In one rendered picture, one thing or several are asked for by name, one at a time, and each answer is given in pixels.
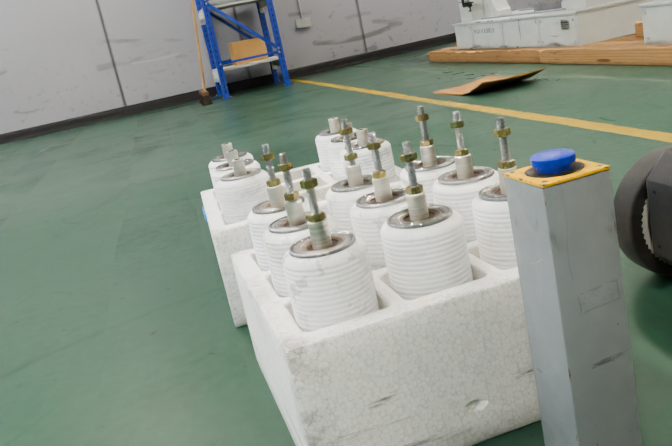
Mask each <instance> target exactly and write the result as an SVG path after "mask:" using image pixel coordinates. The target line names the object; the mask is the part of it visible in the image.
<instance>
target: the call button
mask: <svg viewBox="0 0 672 446"><path fill-rule="evenodd" d="M575 160H576V154H575V151H573V150H571V149H567V148H558V149H550V150H544V151H541V152H538V153H535V154H534V155H533V156H531V158H530V161H531V166H532V167H536V171H537V172H538V173H542V174H551V173H559V172H563V171H566V170H569V169H571V168H572V162H574V161H575Z"/></svg>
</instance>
